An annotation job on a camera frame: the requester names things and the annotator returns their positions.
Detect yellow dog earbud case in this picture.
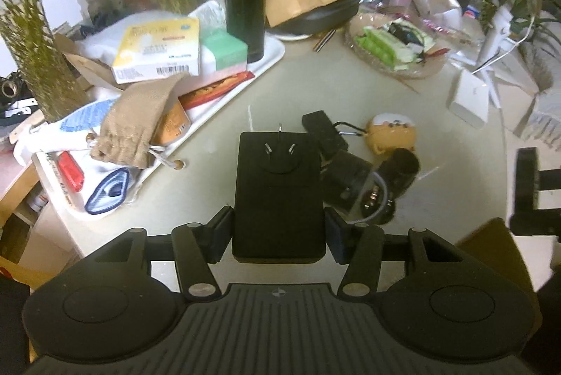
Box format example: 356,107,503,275
365,113,417,155

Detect open cardboard box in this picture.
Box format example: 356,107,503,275
455,217,543,338

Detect white power bank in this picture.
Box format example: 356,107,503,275
448,70,490,129

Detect glass vase with stems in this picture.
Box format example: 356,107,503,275
1,0,89,122

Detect black suction cup mount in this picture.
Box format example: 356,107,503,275
320,151,396,226

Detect white serving tray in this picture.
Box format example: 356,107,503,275
32,0,287,216

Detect tan drawstring pouch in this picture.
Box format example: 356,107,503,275
90,73,190,170

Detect white phone gimbal tripod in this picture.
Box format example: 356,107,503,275
472,0,542,109

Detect yellow white box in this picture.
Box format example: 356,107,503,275
111,17,200,84

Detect black power adapter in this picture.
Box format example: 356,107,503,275
232,130,326,264

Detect glass snack dish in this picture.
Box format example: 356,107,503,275
344,12,453,80

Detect small black rectangular box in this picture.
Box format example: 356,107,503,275
302,110,349,160

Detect green tissue pack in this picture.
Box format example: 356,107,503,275
200,29,248,75

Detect black zip case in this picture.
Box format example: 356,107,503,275
269,0,360,35

